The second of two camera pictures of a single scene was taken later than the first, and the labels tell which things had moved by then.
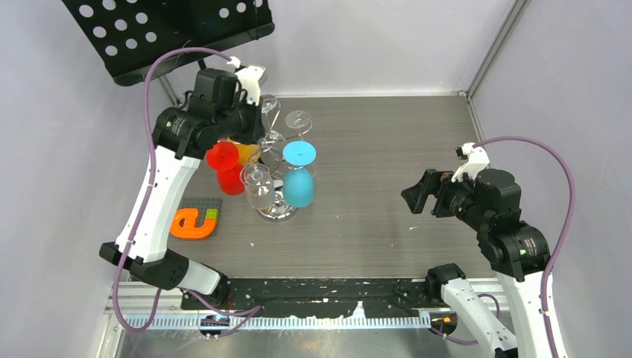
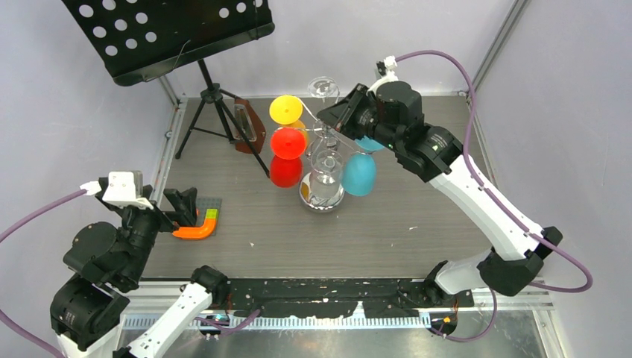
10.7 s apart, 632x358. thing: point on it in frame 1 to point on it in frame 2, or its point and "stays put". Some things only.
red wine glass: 223,157 to 288,145
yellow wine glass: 249,153 to 287,110
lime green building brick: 212,214 stays put
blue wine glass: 299,183 to 359,169
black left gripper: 256,132 to 185,201
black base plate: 294,298 stays put
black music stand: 128,34 stays put
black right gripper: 438,183 to 341,116
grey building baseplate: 202,205 stays put
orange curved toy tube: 183,224 stays put
